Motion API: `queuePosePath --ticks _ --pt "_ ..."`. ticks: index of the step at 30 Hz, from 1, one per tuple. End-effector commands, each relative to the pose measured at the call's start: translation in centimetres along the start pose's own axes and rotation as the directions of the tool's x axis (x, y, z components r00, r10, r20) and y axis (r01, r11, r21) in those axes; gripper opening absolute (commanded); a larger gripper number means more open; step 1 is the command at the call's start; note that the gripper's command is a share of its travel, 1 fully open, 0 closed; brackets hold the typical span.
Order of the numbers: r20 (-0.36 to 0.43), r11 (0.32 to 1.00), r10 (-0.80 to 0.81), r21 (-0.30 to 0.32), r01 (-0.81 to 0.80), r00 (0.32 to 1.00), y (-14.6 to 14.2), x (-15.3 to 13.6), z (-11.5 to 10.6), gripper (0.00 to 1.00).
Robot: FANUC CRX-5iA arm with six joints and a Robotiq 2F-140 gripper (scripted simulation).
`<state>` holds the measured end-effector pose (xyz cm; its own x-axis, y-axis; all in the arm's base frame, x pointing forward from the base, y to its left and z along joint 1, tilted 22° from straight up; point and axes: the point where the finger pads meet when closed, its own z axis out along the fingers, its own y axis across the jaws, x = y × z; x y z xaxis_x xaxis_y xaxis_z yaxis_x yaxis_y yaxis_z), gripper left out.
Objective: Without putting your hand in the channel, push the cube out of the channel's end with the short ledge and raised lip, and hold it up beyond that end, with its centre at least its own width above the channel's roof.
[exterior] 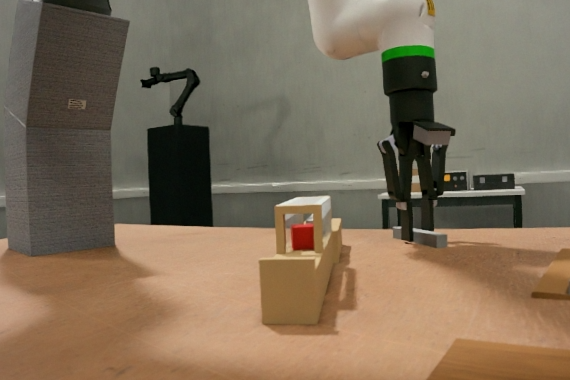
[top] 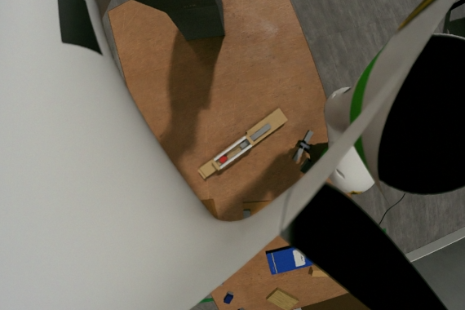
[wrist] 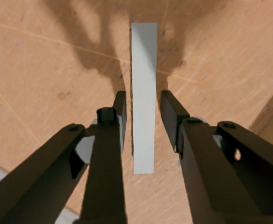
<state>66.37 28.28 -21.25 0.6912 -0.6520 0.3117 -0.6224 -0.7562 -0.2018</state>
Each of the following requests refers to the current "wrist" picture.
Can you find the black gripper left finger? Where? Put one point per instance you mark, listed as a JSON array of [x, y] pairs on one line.
[[37, 190]]

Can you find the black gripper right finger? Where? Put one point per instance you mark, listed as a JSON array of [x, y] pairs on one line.
[[220, 190]]

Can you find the light grey square stick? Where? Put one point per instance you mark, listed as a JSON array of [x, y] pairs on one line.
[[144, 59]]

